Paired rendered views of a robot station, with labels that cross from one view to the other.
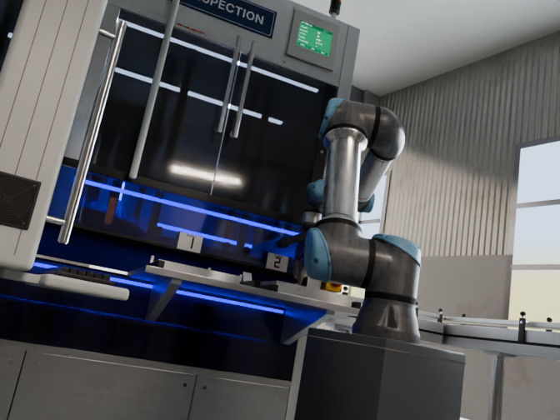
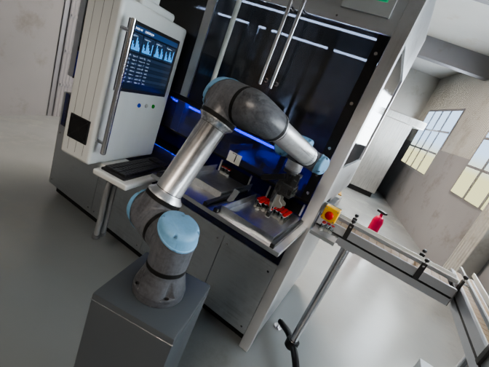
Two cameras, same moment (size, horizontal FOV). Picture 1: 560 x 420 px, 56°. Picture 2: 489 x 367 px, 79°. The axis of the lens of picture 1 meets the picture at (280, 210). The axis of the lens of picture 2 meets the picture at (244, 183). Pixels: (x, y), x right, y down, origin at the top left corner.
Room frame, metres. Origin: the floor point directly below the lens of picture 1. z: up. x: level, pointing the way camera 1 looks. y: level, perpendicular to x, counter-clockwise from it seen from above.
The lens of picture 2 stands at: (0.76, -0.84, 1.42)
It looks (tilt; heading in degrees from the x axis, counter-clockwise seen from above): 18 degrees down; 42
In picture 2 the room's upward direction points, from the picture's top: 22 degrees clockwise
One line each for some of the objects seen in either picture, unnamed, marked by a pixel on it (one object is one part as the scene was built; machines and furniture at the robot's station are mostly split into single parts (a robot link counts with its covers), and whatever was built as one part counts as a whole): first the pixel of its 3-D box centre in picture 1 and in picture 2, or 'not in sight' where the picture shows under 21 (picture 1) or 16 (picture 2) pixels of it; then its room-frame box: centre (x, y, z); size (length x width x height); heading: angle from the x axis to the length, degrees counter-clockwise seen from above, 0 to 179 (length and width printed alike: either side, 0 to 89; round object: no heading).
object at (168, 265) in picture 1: (187, 275); (217, 179); (1.78, 0.26, 0.90); 0.34 x 0.26 x 0.04; 20
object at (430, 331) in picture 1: (371, 312); (382, 247); (2.32, -0.47, 0.92); 0.69 x 0.15 x 0.16; 110
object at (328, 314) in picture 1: (305, 328); not in sight; (1.85, -0.16, 0.79); 0.34 x 0.03 x 0.13; 20
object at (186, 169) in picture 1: (165, 102); (237, 59); (1.81, 0.48, 1.50); 0.47 x 0.01 x 0.59; 110
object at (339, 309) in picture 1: (240, 292); (235, 201); (1.77, 0.08, 0.87); 0.70 x 0.48 x 0.02; 110
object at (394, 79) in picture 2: not in sight; (375, 117); (2.51, -0.03, 1.50); 0.85 x 0.01 x 0.59; 20
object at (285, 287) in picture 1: (293, 294); (262, 215); (1.79, -0.10, 0.90); 0.34 x 0.26 x 0.04; 19
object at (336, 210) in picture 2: (331, 282); (331, 213); (2.09, -0.25, 0.99); 0.08 x 0.07 x 0.07; 20
